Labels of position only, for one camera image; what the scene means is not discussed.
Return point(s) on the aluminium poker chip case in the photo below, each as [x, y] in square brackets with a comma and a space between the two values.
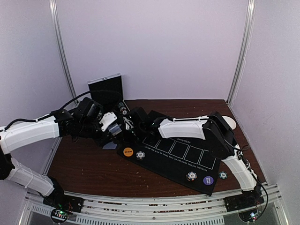
[108, 91]

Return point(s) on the red white bowl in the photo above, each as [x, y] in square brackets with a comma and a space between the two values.
[230, 121]

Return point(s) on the black poker playing mat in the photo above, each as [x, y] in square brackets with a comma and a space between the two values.
[174, 155]

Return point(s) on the blue white chip stack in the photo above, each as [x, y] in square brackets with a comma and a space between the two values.
[140, 155]

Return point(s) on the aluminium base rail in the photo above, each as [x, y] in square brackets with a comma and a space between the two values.
[179, 210]

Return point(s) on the right aluminium frame post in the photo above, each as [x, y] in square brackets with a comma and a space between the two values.
[248, 27]

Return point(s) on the blue playing card deck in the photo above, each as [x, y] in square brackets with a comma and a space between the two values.
[114, 129]

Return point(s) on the single green poker chip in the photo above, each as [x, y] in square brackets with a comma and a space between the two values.
[223, 175]

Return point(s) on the orange big blind button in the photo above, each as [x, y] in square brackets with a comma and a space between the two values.
[128, 152]

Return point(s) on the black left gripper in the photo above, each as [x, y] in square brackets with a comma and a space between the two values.
[101, 141]

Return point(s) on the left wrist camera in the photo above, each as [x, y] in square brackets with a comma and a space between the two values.
[90, 112]

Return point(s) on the green red poker chip row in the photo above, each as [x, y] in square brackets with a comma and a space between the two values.
[122, 108]

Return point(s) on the aluminium frame post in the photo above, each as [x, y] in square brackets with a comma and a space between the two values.
[248, 27]
[62, 54]

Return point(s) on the poker chip stack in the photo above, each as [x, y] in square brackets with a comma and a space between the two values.
[191, 176]

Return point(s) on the left aluminium frame post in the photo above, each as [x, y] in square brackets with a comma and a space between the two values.
[62, 54]

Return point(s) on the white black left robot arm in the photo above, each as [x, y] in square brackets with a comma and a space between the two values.
[23, 134]

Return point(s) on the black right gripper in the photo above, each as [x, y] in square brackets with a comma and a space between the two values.
[128, 132]

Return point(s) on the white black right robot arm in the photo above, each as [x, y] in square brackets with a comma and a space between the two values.
[223, 146]

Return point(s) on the purple small blind button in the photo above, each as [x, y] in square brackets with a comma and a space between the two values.
[208, 180]

